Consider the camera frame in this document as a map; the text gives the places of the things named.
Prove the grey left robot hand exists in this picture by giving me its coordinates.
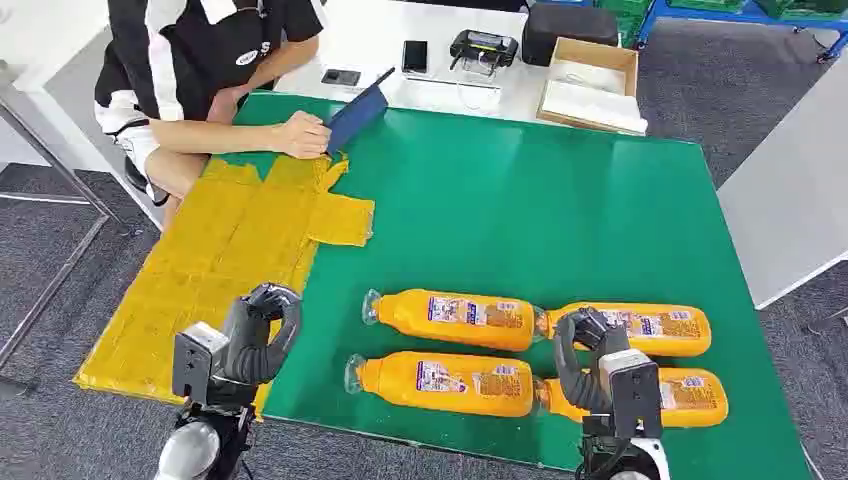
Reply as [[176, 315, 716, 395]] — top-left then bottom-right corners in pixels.
[[221, 283, 303, 386]]

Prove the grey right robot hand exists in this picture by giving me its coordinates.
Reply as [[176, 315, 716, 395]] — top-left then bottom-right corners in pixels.
[[553, 307, 631, 416]]

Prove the person's right hand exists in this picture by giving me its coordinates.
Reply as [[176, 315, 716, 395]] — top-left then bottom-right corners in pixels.
[[273, 110, 333, 161]]

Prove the tablet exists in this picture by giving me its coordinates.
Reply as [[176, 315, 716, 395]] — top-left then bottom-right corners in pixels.
[[323, 66, 397, 158]]

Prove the small black device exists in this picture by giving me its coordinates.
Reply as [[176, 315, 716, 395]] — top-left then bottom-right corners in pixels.
[[320, 68, 363, 88]]

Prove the orange drink bottle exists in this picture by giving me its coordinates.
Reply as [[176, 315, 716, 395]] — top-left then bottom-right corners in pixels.
[[535, 302, 713, 359], [343, 351, 537, 419], [533, 367, 729, 429], [362, 288, 539, 353]]

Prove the yellow sheet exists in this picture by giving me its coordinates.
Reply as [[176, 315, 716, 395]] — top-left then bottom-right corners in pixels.
[[72, 153, 377, 421]]

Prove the person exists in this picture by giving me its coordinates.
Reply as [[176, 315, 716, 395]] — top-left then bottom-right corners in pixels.
[[93, 0, 333, 230]]

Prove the black smartphone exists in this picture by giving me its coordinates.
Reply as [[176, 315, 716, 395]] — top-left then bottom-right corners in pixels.
[[401, 39, 430, 75]]

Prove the green table mat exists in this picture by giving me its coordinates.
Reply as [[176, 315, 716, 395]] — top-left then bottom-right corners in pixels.
[[215, 91, 815, 480]]

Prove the black stool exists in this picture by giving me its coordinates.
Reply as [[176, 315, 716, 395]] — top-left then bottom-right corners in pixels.
[[123, 156, 151, 195]]

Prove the black handheld controller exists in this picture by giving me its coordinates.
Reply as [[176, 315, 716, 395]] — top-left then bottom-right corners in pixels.
[[448, 29, 521, 72]]

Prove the cardboard box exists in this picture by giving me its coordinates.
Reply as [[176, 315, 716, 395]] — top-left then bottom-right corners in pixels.
[[535, 36, 641, 136]]

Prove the white foam sheet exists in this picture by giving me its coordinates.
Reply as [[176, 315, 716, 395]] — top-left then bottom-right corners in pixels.
[[541, 79, 650, 134]]

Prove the white side table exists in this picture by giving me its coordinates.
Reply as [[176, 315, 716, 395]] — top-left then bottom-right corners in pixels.
[[716, 52, 848, 311]]

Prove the black bag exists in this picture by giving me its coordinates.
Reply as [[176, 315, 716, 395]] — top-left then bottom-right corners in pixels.
[[520, 3, 621, 68]]

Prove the white plastic bag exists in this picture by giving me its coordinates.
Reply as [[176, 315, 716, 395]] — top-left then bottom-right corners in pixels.
[[551, 59, 628, 95]]

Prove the green crate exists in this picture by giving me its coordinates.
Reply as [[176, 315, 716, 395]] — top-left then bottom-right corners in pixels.
[[594, 0, 656, 49]]

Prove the blue metal rack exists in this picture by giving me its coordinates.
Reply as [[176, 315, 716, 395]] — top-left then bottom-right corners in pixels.
[[634, 0, 848, 64]]

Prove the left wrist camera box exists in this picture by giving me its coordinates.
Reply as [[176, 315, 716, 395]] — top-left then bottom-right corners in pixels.
[[172, 322, 231, 406]]

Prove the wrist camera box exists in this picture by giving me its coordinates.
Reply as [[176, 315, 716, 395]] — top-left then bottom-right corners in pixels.
[[172, 322, 231, 406], [598, 349, 664, 440]]

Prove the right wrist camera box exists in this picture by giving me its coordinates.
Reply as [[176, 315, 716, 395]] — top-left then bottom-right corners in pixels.
[[598, 349, 664, 440]]

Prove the white cable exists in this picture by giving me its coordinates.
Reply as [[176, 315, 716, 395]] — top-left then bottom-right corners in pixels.
[[455, 66, 503, 112]]

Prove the grey metal table frame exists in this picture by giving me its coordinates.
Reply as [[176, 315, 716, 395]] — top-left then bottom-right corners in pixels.
[[0, 59, 137, 372]]

